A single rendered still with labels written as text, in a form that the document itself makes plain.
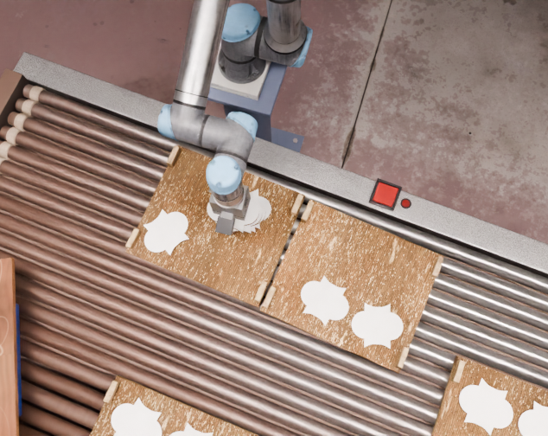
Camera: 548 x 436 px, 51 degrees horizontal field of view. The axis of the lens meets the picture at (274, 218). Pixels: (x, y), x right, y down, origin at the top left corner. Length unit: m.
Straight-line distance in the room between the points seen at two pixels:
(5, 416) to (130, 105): 0.93
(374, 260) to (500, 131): 1.46
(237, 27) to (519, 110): 1.72
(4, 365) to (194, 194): 0.67
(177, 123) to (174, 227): 0.42
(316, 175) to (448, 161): 1.20
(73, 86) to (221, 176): 0.82
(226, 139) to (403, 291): 0.67
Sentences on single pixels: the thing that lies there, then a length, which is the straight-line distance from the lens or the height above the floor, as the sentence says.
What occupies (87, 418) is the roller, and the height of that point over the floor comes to 0.92.
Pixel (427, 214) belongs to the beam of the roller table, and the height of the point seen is 0.92.
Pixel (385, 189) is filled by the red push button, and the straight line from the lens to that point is 1.71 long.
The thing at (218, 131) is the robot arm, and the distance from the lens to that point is 1.31.
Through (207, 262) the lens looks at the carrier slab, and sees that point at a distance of 1.63.
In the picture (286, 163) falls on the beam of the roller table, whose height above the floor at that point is 0.91.
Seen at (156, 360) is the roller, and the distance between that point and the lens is 1.65.
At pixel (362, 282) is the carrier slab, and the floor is 0.94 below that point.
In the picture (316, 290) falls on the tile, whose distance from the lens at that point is 1.60.
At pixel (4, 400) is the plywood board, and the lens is 1.64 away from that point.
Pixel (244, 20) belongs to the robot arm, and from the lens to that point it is 1.70.
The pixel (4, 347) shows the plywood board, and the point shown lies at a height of 1.04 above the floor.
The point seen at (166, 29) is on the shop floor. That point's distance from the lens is 3.07.
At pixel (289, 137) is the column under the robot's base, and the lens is 2.73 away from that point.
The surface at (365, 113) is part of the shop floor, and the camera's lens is 2.83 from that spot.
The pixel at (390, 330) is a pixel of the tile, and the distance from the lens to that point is 1.62.
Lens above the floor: 2.53
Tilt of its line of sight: 75 degrees down
